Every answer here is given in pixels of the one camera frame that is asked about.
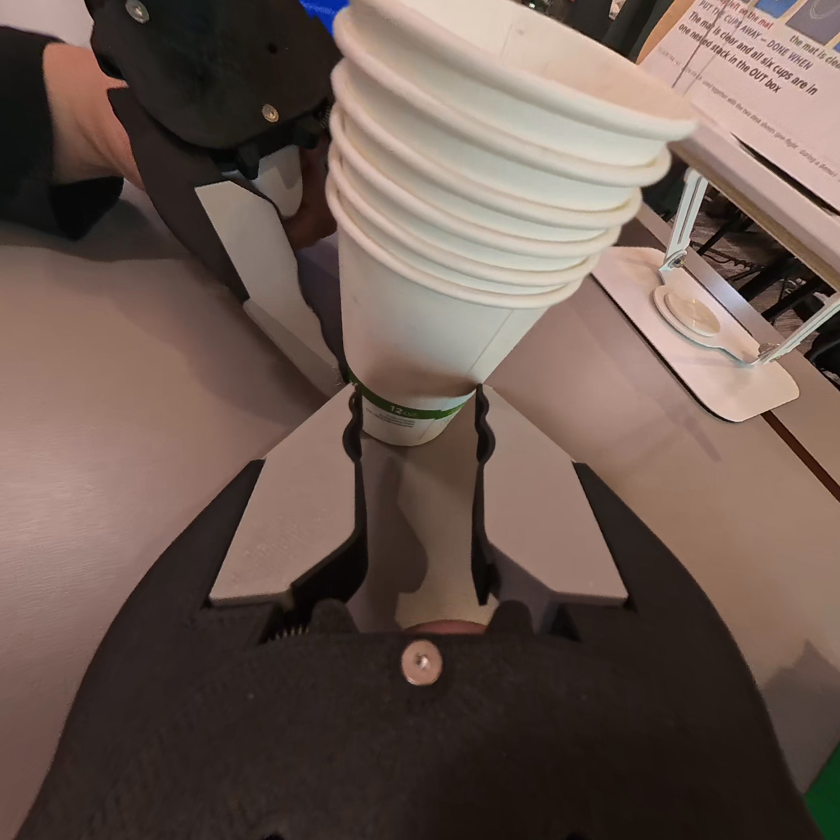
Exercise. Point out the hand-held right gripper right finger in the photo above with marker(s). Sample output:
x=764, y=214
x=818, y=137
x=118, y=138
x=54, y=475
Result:
x=544, y=525

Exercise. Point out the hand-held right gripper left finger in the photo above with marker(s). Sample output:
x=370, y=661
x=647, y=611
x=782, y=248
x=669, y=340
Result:
x=289, y=525

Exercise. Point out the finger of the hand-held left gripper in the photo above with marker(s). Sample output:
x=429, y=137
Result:
x=256, y=249
x=282, y=184

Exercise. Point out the stack of white paper cups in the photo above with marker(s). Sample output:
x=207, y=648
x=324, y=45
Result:
x=426, y=315

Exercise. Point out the person's left forearm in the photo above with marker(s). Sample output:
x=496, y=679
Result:
x=26, y=131

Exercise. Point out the person's left hand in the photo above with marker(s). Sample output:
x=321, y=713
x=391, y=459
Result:
x=85, y=124

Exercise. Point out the blue plastic bin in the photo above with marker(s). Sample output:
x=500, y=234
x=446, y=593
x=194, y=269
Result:
x=321, y=5

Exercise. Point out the white metal stand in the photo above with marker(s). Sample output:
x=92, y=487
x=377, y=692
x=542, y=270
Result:
x=709, y=354

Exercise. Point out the green plastic bin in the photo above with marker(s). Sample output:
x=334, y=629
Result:
x=825, y=807

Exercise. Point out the printed instruction sheet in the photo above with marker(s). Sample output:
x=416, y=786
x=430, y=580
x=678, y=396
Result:
x=754, y=72

